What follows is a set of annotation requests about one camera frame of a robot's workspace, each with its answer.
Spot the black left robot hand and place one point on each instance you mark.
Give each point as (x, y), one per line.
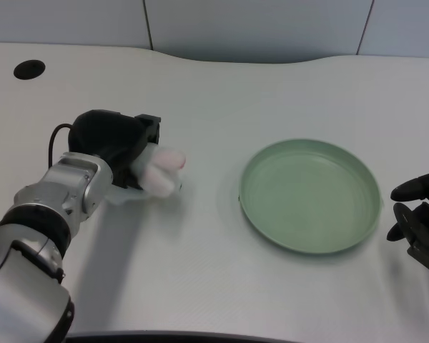
(111, 143)

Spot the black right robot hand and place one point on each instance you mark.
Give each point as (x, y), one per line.
(420, 214)

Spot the white plush rabbit doll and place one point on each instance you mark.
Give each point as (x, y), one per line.
(161, 171)

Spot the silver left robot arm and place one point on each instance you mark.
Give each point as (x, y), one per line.
(39, 232)

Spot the green round plate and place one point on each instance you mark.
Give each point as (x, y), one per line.
(311, 196)

